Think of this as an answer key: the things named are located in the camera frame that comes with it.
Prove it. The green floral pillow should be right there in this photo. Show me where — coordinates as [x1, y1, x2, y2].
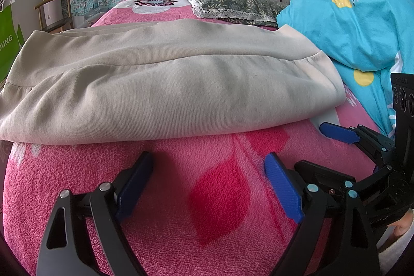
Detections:
[179, 0, 287, 28]

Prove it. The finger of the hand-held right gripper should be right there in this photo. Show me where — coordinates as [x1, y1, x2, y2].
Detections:
[320, 122, 397, 167]
[294, 160, 395, 199]

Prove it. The green shopping bag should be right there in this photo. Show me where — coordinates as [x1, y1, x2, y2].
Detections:
[0, 0, 25, 83]

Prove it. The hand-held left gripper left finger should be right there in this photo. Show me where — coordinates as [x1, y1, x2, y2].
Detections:
[36, 151, 154, 276]

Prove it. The grey object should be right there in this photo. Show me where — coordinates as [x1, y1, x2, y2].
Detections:
[83, 5, 110, 27]

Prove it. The blue printed duvet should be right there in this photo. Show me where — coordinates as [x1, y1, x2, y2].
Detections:
[276, 0, 414, 137]

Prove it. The wooden chair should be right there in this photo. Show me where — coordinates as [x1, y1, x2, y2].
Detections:
[35, 0, 74, 34]

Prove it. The beige zip jacket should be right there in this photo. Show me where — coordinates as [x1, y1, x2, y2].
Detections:
[0, 19, 346, 145]

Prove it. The person's right forearm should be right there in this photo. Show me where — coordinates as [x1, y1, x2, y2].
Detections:
[378, 231, 414, 276]

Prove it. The person's right hand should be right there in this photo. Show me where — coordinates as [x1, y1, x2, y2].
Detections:
[389, 211, 414, 244]

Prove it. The pink fleece blanket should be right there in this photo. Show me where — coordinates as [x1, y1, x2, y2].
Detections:
[2, 0, 389, 276]

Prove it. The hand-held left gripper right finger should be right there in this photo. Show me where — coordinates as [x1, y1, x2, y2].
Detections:
[264, 153, 380, 276]

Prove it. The white box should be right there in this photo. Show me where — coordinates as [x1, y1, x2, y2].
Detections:
[42, 0, 63, 28]

